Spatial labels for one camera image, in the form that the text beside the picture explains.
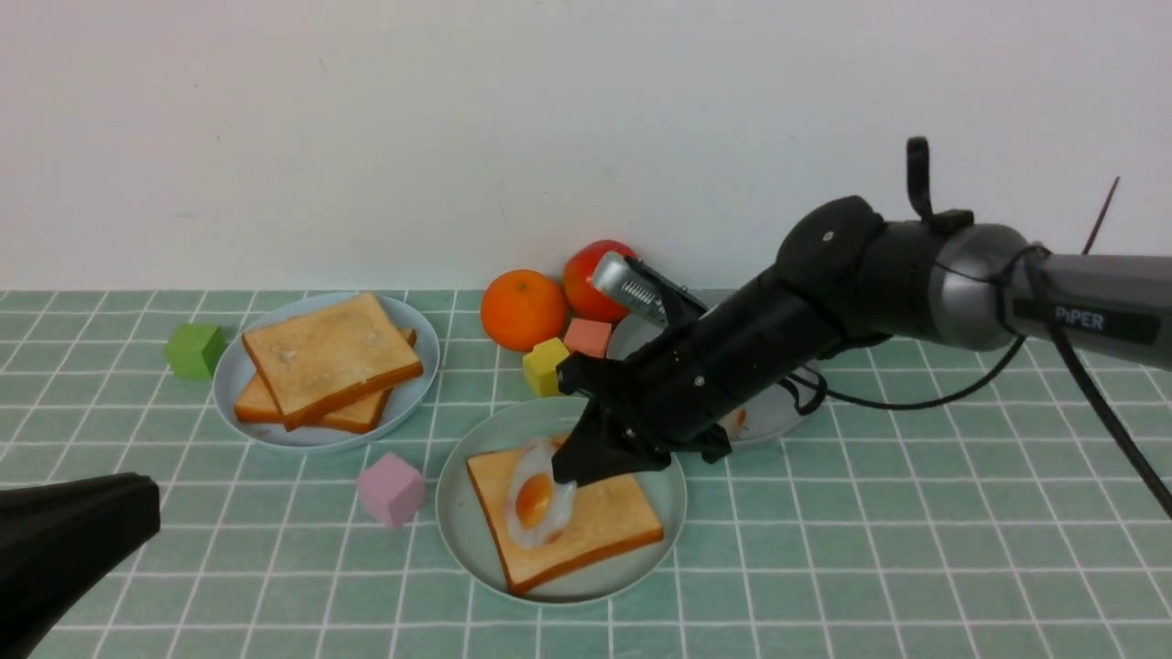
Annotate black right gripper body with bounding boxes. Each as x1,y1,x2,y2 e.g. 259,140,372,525
558,271,844,462

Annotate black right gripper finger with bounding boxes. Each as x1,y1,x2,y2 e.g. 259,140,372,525
551,402,672,487

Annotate toast slice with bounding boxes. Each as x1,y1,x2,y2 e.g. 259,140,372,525
233,322,424,434
240,292,428,432
466,442,665,593

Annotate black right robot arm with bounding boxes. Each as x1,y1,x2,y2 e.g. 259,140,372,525
552,196,1171,485

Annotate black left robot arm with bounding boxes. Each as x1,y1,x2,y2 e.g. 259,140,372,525
1,473,162,658

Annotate teal centre plate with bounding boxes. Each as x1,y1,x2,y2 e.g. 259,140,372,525
435,398,689,609

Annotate grey egg plate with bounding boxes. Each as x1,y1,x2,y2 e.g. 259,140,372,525
606,314,822,450

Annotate yellow foam cube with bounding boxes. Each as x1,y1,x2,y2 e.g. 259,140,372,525
522,337,570,398

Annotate salmon foam cube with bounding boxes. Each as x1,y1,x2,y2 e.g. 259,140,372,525
563,318,613,359

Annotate red tomato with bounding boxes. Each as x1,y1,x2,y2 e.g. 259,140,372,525
563,242,636,324

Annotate orange fruit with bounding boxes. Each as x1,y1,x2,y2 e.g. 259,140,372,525
481,269,568,353

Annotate pink foam cube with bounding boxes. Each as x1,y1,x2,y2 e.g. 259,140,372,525
356,453,427,528

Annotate light blue bread plate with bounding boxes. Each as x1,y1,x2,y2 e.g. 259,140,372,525
212,292,442,453

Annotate green foam cube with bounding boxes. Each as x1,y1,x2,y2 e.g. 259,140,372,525
164,322,227,381

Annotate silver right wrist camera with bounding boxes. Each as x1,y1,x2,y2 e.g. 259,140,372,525
591,251,709,330

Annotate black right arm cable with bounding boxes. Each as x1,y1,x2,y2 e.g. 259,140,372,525
778,137,1172,518

